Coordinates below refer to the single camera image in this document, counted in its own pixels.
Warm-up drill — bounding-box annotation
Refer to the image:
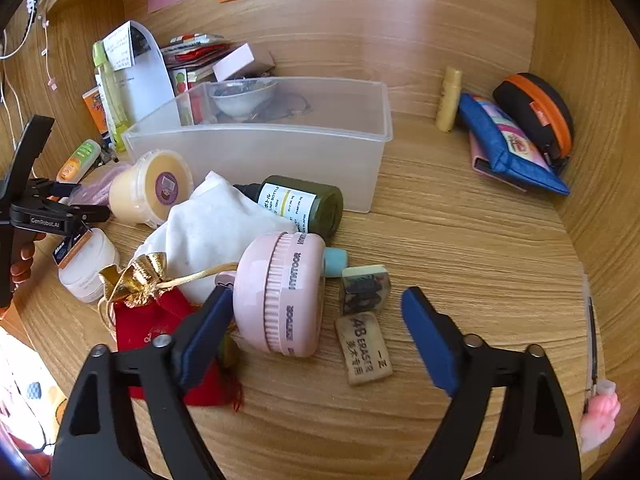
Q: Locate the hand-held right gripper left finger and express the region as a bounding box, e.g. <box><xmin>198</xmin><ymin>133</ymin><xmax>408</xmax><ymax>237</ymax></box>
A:
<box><xmin>50</xmin><ymin>286</ymin><xmax>236</xmax><ymax>480</ymax></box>

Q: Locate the orange tube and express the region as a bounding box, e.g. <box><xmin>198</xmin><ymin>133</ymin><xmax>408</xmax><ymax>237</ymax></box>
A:
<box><xmin>82</xmin><ymin>86</ymin><xmax>113</xmax><ymax>146</ymax></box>

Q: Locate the white drawstring cloth pouch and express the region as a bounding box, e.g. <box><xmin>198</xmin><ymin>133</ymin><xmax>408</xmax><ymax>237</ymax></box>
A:
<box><xmin>131</xmin><ymin>171</ymin><xmax>301</xmax><ymax>306</ymax></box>

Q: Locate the pink white box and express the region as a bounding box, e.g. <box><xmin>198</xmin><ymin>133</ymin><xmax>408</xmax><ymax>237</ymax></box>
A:
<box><xmin>212</xmin><ymin>42</ymin><xmax>256</xmax><ymax>82</ymax></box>

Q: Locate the pink wallet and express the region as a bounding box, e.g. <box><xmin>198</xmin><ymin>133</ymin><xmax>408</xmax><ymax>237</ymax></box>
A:
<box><xmin>470</xmin><ymin>130</ymin><xmax>528</xmax><ymax>193</ymax></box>

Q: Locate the white cream jar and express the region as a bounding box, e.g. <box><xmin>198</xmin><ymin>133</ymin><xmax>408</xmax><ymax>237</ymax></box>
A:
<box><xmin>57</xmin><ymin>227</ymin><xmax>121</xmax><ymax>303</ymax></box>

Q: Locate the black orange round case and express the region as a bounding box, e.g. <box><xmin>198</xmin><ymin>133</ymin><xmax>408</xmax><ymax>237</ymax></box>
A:
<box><xmin>492</xmin><ymin>73</ymin><xmax>574</xmax><ymax>171</ymax></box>

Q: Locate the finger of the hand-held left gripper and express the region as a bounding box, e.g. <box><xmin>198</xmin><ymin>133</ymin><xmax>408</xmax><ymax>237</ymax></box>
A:
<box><xmin>50</xmin><ymin>201</ymin><xmax>111</xmax><ymax>224</ymax></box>
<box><xmin>27</xmin><ymin>178</ymin><xmax>77</xmax><ymax>201</ymax></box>

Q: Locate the yellow lip balm tube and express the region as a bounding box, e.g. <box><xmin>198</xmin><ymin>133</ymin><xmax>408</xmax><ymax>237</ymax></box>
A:
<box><xmin>435</xmin><ymin>66</ymin><xmax>463</xmax><ymax>133</ymax></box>

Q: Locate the white cable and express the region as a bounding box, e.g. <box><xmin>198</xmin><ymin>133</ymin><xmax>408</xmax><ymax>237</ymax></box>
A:
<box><xmin>0</xmin><ymin>15</ymin><xmax>56</xmax><ymax>121</ymax></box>

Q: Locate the tall yellow green bottle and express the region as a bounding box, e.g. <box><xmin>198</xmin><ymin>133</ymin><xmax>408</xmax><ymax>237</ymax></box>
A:
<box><xmin>92</xmin><ymin>41</ymin><xmax>132</xmax><ymax>153</ymax></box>

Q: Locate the white paper receipt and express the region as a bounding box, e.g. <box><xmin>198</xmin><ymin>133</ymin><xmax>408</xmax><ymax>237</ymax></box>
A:
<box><xmin>103</xmin><ymin>21</ymin><xmax>137</xmax><ymax>72</ymax></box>

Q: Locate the small orange green bottle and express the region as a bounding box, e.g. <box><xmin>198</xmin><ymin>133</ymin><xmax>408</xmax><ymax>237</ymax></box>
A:
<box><xmin>56</xmin><ymin>139</ymin><xmax>102</xmax><ymax>183</ymax></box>

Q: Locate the clear plastic storage box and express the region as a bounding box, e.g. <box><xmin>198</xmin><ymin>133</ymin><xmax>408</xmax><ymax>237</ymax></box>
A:
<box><xmin>122</xmin><ymin>76</ymin><xmax>393</xmax><ymax>213</ymax></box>

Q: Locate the dark green pump bottle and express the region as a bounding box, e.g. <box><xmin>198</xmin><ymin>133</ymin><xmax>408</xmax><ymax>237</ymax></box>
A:
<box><xmin>232</xmin><ymin>175</ymin><xmax>344</xmax><ymax>241</ymax></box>

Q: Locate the person's left hand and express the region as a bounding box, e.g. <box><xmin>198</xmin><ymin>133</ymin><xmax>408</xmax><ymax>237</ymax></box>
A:
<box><xmin>10</xmin><ymin>240</ymin><xmax>36</xmax><ymax>287</ymax></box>

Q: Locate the red velvet pouch gold trim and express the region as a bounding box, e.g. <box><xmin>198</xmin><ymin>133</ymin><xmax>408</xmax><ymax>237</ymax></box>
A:
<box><xmin>97</xmin><ymin>252</ymin><xmax>246</xmax><ymax>408</ymax></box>

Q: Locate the blue zip pouch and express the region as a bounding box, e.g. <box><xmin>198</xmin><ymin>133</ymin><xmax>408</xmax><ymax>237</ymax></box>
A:
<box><xmin>459</xmin><ymin>92</ymin><xmax>571</xmax><ymax>196</ymax></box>

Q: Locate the pink paw pen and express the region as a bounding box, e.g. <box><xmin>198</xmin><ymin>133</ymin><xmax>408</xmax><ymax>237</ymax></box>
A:
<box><xmin>580</xmin><ymin>272</ymin><xmax>622</xmax><ymax>453</ymax></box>

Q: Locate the printed green red packet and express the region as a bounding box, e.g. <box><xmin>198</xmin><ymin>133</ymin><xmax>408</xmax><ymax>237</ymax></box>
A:
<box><xmin>170</xmin><ymin>67</ymin><xmax>216</xmax><ymax>126</ymax></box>

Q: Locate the pink fabric bundle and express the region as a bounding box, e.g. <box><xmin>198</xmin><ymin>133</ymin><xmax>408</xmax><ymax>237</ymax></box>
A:
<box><xmin>67</xmin><ymin>162</ymin><xmax>133</xmax><ymax>206</ymax></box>

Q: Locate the wooden desktop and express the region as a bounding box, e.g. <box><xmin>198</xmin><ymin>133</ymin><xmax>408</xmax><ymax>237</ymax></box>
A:
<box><xmin>10</xmin><ymin>80</ymin><xmax>601</xmax><ymax>480</ymax></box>

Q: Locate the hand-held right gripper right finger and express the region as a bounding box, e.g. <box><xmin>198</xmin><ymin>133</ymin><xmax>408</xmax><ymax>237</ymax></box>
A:
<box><xmin>401</xmin><ymin>286</ymin><xmax>583</xmax><ymax>480</ymax></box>

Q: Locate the worn beige eraser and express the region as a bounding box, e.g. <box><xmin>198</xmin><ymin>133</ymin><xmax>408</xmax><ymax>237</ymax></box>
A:
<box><xmin>335</xmin><ymin>311</ymin><xmax>393</xmax><ymax>387</ymax></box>

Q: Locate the white patterned cloth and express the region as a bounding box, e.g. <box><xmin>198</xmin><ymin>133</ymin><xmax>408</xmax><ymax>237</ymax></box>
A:
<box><xmin>0</xmin><ymin>327</ymin><xmax>68</xmax><ymax>461</ymax></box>

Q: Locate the small blue orange packet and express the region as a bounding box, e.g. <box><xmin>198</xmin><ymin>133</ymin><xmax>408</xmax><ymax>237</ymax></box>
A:
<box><xmin>52</xmin><ymin>227</ymin><xmax>93</xmax><ymax>266</ymax></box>

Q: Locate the pile of red packets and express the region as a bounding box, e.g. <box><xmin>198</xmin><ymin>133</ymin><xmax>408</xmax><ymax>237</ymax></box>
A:
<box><xmin>162</xmin><ymin>32</ymin><xmax>233</xmax><ymax>81</ymax></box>

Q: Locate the small teal capped tube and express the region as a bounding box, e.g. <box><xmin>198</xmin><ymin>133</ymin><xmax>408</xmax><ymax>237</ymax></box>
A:
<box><xmin>322</xmin><ymin>247</ymin><xmax>348</xmax><ymax>277</ymax></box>

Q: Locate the pink round device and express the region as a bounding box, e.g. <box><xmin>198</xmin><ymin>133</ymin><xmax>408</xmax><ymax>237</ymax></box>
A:
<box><xmin>232</xmin><ymin>231</ymin><xmax>327</xmax><ymax>358</ymax></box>

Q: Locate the white bowl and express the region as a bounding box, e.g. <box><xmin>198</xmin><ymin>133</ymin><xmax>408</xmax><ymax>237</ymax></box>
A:
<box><xmin>207</xmin><ymin>79</ymin><xmax>278</xmax><ymax>120</ymax></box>

